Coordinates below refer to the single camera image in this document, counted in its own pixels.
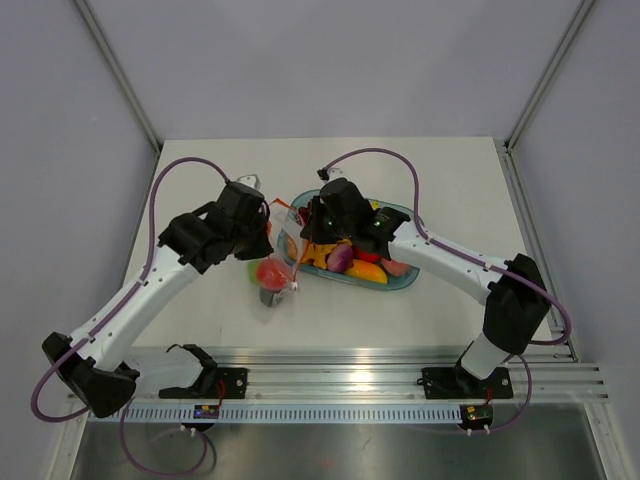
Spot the aluminium frame post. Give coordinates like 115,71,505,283
70,0,164,158
504,0,599,154

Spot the red apple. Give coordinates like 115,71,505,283
354,247,381,264

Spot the pink peach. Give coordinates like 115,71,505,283
381,258,412,277

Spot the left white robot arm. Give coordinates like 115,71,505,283
42,175,273,418

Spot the dark purple plum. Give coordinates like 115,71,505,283
259,288,286,308

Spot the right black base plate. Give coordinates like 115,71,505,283
416,366,514,401

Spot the green round vegetable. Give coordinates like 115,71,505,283
246,261,260,285

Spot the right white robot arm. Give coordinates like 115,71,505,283
302,178,550,399

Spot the orange red tomato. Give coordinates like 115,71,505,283
255,258,292,291

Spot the clear orange zip top bag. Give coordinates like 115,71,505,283
249,197,306,324

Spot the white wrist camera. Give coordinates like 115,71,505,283
237,174,261,191
328,169,346,181

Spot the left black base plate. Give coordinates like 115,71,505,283
159,366,249,400

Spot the teal plastic food tray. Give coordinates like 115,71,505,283
292,189,420,292

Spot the yellow ginger root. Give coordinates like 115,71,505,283
285,236,337,270

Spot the white slotted cable duct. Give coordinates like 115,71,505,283
103,403,462,425

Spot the aluminium mounting rail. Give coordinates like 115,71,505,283
64,346,611,407

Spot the right small circuit board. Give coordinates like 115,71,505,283
460,404,494,428

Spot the small circuit board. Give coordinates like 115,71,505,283
193,404,220,420
460,404,494,428

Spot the left aluminium frame post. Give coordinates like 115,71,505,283
70,0,164,158

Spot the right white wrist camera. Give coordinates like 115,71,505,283
328,169,346,181

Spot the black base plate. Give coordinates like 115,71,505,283
416,366,514,401
159,366,249,400

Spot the left small circuit board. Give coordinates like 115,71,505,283
193,404,220,420

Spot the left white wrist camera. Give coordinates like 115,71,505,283
237,174,261,191

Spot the purple onion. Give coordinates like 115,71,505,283
326,243,354,273

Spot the right aluminium frame post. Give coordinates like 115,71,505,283
504,0,599,154

